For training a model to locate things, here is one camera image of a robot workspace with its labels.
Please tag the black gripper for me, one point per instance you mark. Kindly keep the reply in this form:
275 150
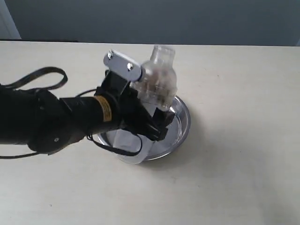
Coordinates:
136 117

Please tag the clear plastic shaker bottle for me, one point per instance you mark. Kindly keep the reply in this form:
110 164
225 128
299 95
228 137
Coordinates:
157 90

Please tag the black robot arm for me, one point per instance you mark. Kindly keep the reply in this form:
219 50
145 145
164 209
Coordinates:
47 124

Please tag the round stainless steel dish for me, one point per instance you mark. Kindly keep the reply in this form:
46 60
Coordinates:
176 135

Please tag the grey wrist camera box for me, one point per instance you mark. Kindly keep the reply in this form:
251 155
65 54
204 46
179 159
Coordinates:
123 65

